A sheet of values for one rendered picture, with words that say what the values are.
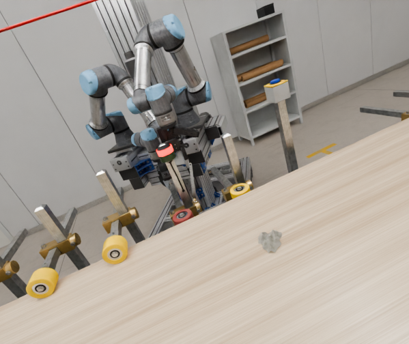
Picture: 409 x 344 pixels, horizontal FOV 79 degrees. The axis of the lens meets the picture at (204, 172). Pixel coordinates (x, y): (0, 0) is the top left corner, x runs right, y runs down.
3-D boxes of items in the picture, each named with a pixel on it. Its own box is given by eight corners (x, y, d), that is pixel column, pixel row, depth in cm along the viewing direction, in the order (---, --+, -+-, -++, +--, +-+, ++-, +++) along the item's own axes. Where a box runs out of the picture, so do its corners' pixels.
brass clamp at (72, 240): (50, 252, 102) (43, 244, 99) (82, 238, 103) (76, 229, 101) (46, 263, 96) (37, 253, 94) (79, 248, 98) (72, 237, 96)
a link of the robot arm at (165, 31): (192, 97, 166) (147, 18, 122) (214, 91, 161) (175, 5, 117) (192, 110, 159) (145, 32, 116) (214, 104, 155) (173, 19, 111)
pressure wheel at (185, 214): (180, 234, 104) (170, 213, 100) (198, 226, 105) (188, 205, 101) (184, 246, 97) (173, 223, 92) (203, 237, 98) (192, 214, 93)
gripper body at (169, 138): (165, 152, 109) (155, 126, 104) (184, 145, 110) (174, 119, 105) (168, 157, 102) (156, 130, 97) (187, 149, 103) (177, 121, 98)
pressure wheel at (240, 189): (234, 216, 103) (226, 193, 99) (240, 204, 109) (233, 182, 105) (252, 216, 99) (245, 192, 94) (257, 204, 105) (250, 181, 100)
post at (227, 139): (248, 224, 122) (219, 134, 103) (255, 220, 123) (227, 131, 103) (251, 227, 119) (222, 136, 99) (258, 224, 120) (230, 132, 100)
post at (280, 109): (290, 190, 123) (271, 101, 104) (299, 185, 123) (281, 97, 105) (295, 193, 119) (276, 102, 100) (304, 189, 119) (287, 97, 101)
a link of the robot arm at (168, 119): (171, 109, 104) (173, 111, 96) (175, 119, 105) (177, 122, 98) (153, 115, 103) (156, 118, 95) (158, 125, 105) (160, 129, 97)
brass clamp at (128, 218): (108, 226, 105) (102, 217, 102) (138, 213, 106) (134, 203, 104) (107, 235, 99) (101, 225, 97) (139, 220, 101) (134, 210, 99)
